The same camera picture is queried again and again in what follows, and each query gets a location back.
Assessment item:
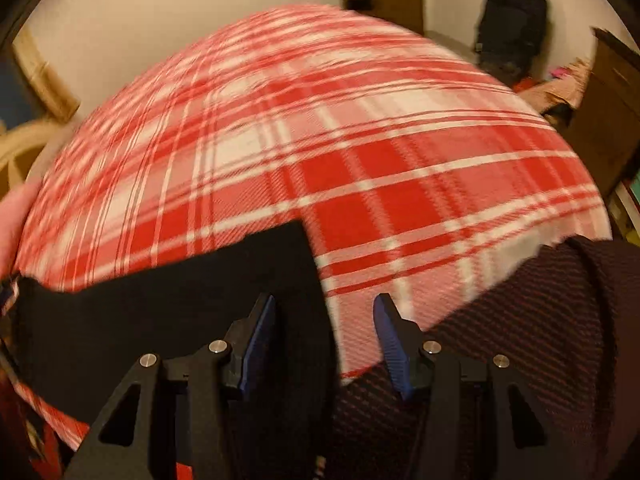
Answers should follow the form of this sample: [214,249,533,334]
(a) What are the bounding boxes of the black pants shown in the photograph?
[1,220,337,479]

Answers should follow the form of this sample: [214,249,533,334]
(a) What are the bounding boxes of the dark red knitted garment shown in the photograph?
[324,236,639,479]

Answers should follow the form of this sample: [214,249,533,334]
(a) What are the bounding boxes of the red plaid bed sheet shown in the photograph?
[12,3,614,451]

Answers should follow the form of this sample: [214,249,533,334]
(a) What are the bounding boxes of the pink folded quilt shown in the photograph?
[0,179,42,278]

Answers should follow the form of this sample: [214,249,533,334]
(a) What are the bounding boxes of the cream wooden headboard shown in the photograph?
[0,119,63,197]

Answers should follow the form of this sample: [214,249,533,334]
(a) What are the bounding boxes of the dark wooden cabinet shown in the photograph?
[562,28,639,205]

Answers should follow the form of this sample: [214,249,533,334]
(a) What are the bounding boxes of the beige floral right curtain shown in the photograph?
[12,26,80,124]

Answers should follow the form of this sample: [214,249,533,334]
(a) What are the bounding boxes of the dark window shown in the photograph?
[0,49,41,130]

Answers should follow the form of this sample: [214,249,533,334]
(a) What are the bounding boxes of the pink patterned cloth pile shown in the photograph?
[518,58,593,115]

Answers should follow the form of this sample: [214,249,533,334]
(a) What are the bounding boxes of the black backpack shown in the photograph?
[474,0,548,87]

